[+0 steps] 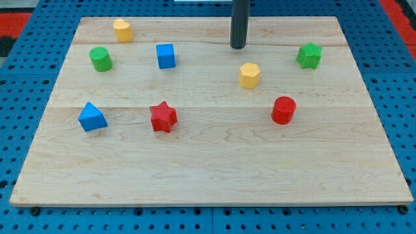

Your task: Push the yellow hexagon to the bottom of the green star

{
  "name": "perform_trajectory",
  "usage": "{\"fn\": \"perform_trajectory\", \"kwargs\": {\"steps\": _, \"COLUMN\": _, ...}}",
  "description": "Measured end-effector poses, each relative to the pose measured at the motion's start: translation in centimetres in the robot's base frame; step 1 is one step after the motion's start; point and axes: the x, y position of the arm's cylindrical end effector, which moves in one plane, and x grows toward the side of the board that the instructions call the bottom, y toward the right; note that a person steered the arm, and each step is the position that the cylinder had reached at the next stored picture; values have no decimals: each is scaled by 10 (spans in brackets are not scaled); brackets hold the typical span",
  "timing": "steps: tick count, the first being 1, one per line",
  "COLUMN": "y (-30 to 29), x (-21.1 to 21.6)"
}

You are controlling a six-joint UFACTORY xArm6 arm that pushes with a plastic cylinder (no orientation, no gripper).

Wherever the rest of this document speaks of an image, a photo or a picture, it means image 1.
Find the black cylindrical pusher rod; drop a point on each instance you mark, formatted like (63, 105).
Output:
(239, 23)

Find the yellow hexagon block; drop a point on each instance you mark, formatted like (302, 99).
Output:
(249, 75)

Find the green star block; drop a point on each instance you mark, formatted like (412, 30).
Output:
(309, 55)

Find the red star block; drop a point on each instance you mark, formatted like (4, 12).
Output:
(163, 117)

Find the blue cube block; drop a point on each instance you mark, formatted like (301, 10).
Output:
(166, 56)

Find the red cylinder block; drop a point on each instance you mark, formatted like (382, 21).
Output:
(283, 110)

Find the yellow heart block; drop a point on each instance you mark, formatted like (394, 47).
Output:
(122, 30)

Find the light wooden board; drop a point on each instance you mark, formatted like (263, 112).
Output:
(225, 150)

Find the green cylinder block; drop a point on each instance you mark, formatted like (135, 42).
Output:
(100, 59)

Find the blue triangle block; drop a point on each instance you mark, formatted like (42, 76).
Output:
(91, 118)

